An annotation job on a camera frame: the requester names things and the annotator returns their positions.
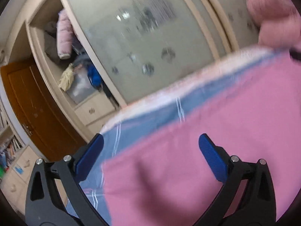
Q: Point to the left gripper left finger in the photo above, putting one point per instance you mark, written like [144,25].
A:
[54,195]

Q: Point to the beige wardrobe frame with drawers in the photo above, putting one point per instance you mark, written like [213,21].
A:
[90,116]

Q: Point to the rolled pink quilt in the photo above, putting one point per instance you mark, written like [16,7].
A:
[278,22]

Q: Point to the frosted wardrobe sliding door right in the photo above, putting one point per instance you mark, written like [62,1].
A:
[236,22]

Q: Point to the blue plaid bed sheet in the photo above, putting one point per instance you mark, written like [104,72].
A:
[125,134]

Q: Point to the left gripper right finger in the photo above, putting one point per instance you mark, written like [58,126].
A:
[247,194]

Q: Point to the frosted wardrobe sliding door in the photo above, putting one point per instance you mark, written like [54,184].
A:
[145,45]
[236,22]

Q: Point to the pink and white hooded jacket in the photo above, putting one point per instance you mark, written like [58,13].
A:
[165,180]

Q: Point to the beige side cabinet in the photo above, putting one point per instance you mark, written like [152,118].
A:
[17,162]

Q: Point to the yellow cloth on box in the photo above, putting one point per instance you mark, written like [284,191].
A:
[67,78]

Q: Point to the blue garment in wardrobe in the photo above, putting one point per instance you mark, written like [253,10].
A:
[94,76]

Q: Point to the brown wooden door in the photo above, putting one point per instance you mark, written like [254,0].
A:
[38,114]

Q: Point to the translucent storage box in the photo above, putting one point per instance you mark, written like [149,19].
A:
[81,87]

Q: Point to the dark hanging coat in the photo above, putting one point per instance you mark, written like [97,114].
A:
[50,42]

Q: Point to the frosted wardrobe sliding door left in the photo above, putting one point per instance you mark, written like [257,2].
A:
[145,45]

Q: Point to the pink hanging puffer jacket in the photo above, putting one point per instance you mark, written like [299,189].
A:
[64,36]

